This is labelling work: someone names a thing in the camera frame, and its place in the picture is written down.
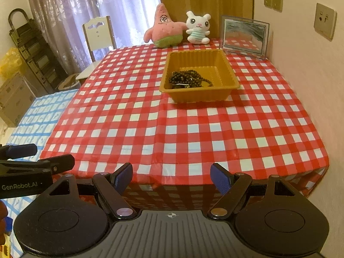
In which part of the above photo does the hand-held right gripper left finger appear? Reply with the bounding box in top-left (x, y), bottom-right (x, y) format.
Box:
top-left (40, 163), bottom-right (135, 219)

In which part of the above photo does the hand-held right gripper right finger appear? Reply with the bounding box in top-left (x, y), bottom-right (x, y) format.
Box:
top-left (207, 163), bottom-right (305, 219)

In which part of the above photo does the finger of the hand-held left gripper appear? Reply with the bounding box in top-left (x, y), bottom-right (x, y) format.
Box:
top-left (0, 144), bottom-right (37, 159)
top-left (0, 154), bottom-right (75, 174)

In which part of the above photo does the brown beaded necklace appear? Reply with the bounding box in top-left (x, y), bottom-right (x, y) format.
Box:
top-left (169, 70), bottom-right (214, 89)

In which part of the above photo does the yellow plastic tray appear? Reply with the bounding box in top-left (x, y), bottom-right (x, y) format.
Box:
top-left (159, 49), bottom-right (240, 103)

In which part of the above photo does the person's left hand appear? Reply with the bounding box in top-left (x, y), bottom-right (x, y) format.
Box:
top-left (0, 201), bottom-right (7, 234)

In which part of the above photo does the blue checkered bed sheet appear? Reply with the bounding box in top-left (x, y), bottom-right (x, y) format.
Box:
top-left (0, 89), bottom-right (81, 258)

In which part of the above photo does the cardboard box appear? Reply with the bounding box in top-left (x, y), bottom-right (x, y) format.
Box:
top-left (0, 72), bottom-right (35, 127)

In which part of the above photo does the red checkered tablecloth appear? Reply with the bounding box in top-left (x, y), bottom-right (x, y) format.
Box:
top-left (39, 39), bottom-right (330, 213)

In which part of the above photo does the woven basket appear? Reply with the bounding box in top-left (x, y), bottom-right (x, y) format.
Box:
top-left (58, 74), bottom-right (81, 90)

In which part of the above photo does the yellow plastic bag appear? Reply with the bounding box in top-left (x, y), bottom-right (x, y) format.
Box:
top-left (0, 48), bottom-right (22, 79)

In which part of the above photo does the dark folding rack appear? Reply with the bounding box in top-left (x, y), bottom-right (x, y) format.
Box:
top-left (8, 9), bottom-right (63, 92)

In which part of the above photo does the white wooden chair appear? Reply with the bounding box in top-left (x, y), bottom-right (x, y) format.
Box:
top-left (75, 15), bottom-right (117, 86)

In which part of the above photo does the white bunny plush toy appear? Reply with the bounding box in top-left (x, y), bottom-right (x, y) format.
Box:
top-left (185, 11), bottom-right (212, 44)

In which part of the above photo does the pink starfish plush toy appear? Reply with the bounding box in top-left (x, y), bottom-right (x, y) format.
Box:
top-left (144, 3), bottom-right (186, 48)

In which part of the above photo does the lace curtain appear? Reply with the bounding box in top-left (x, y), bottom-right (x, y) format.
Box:
top-left (25, 0), bottom-right (162, 76)

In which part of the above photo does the glass picture frame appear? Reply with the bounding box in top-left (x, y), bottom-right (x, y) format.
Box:
top-left (220, 15), bottom-right (269, 60)

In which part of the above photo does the beige wall data socket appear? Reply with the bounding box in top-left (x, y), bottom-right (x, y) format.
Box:
top-left (314, 3), bottom-right (337, 41)

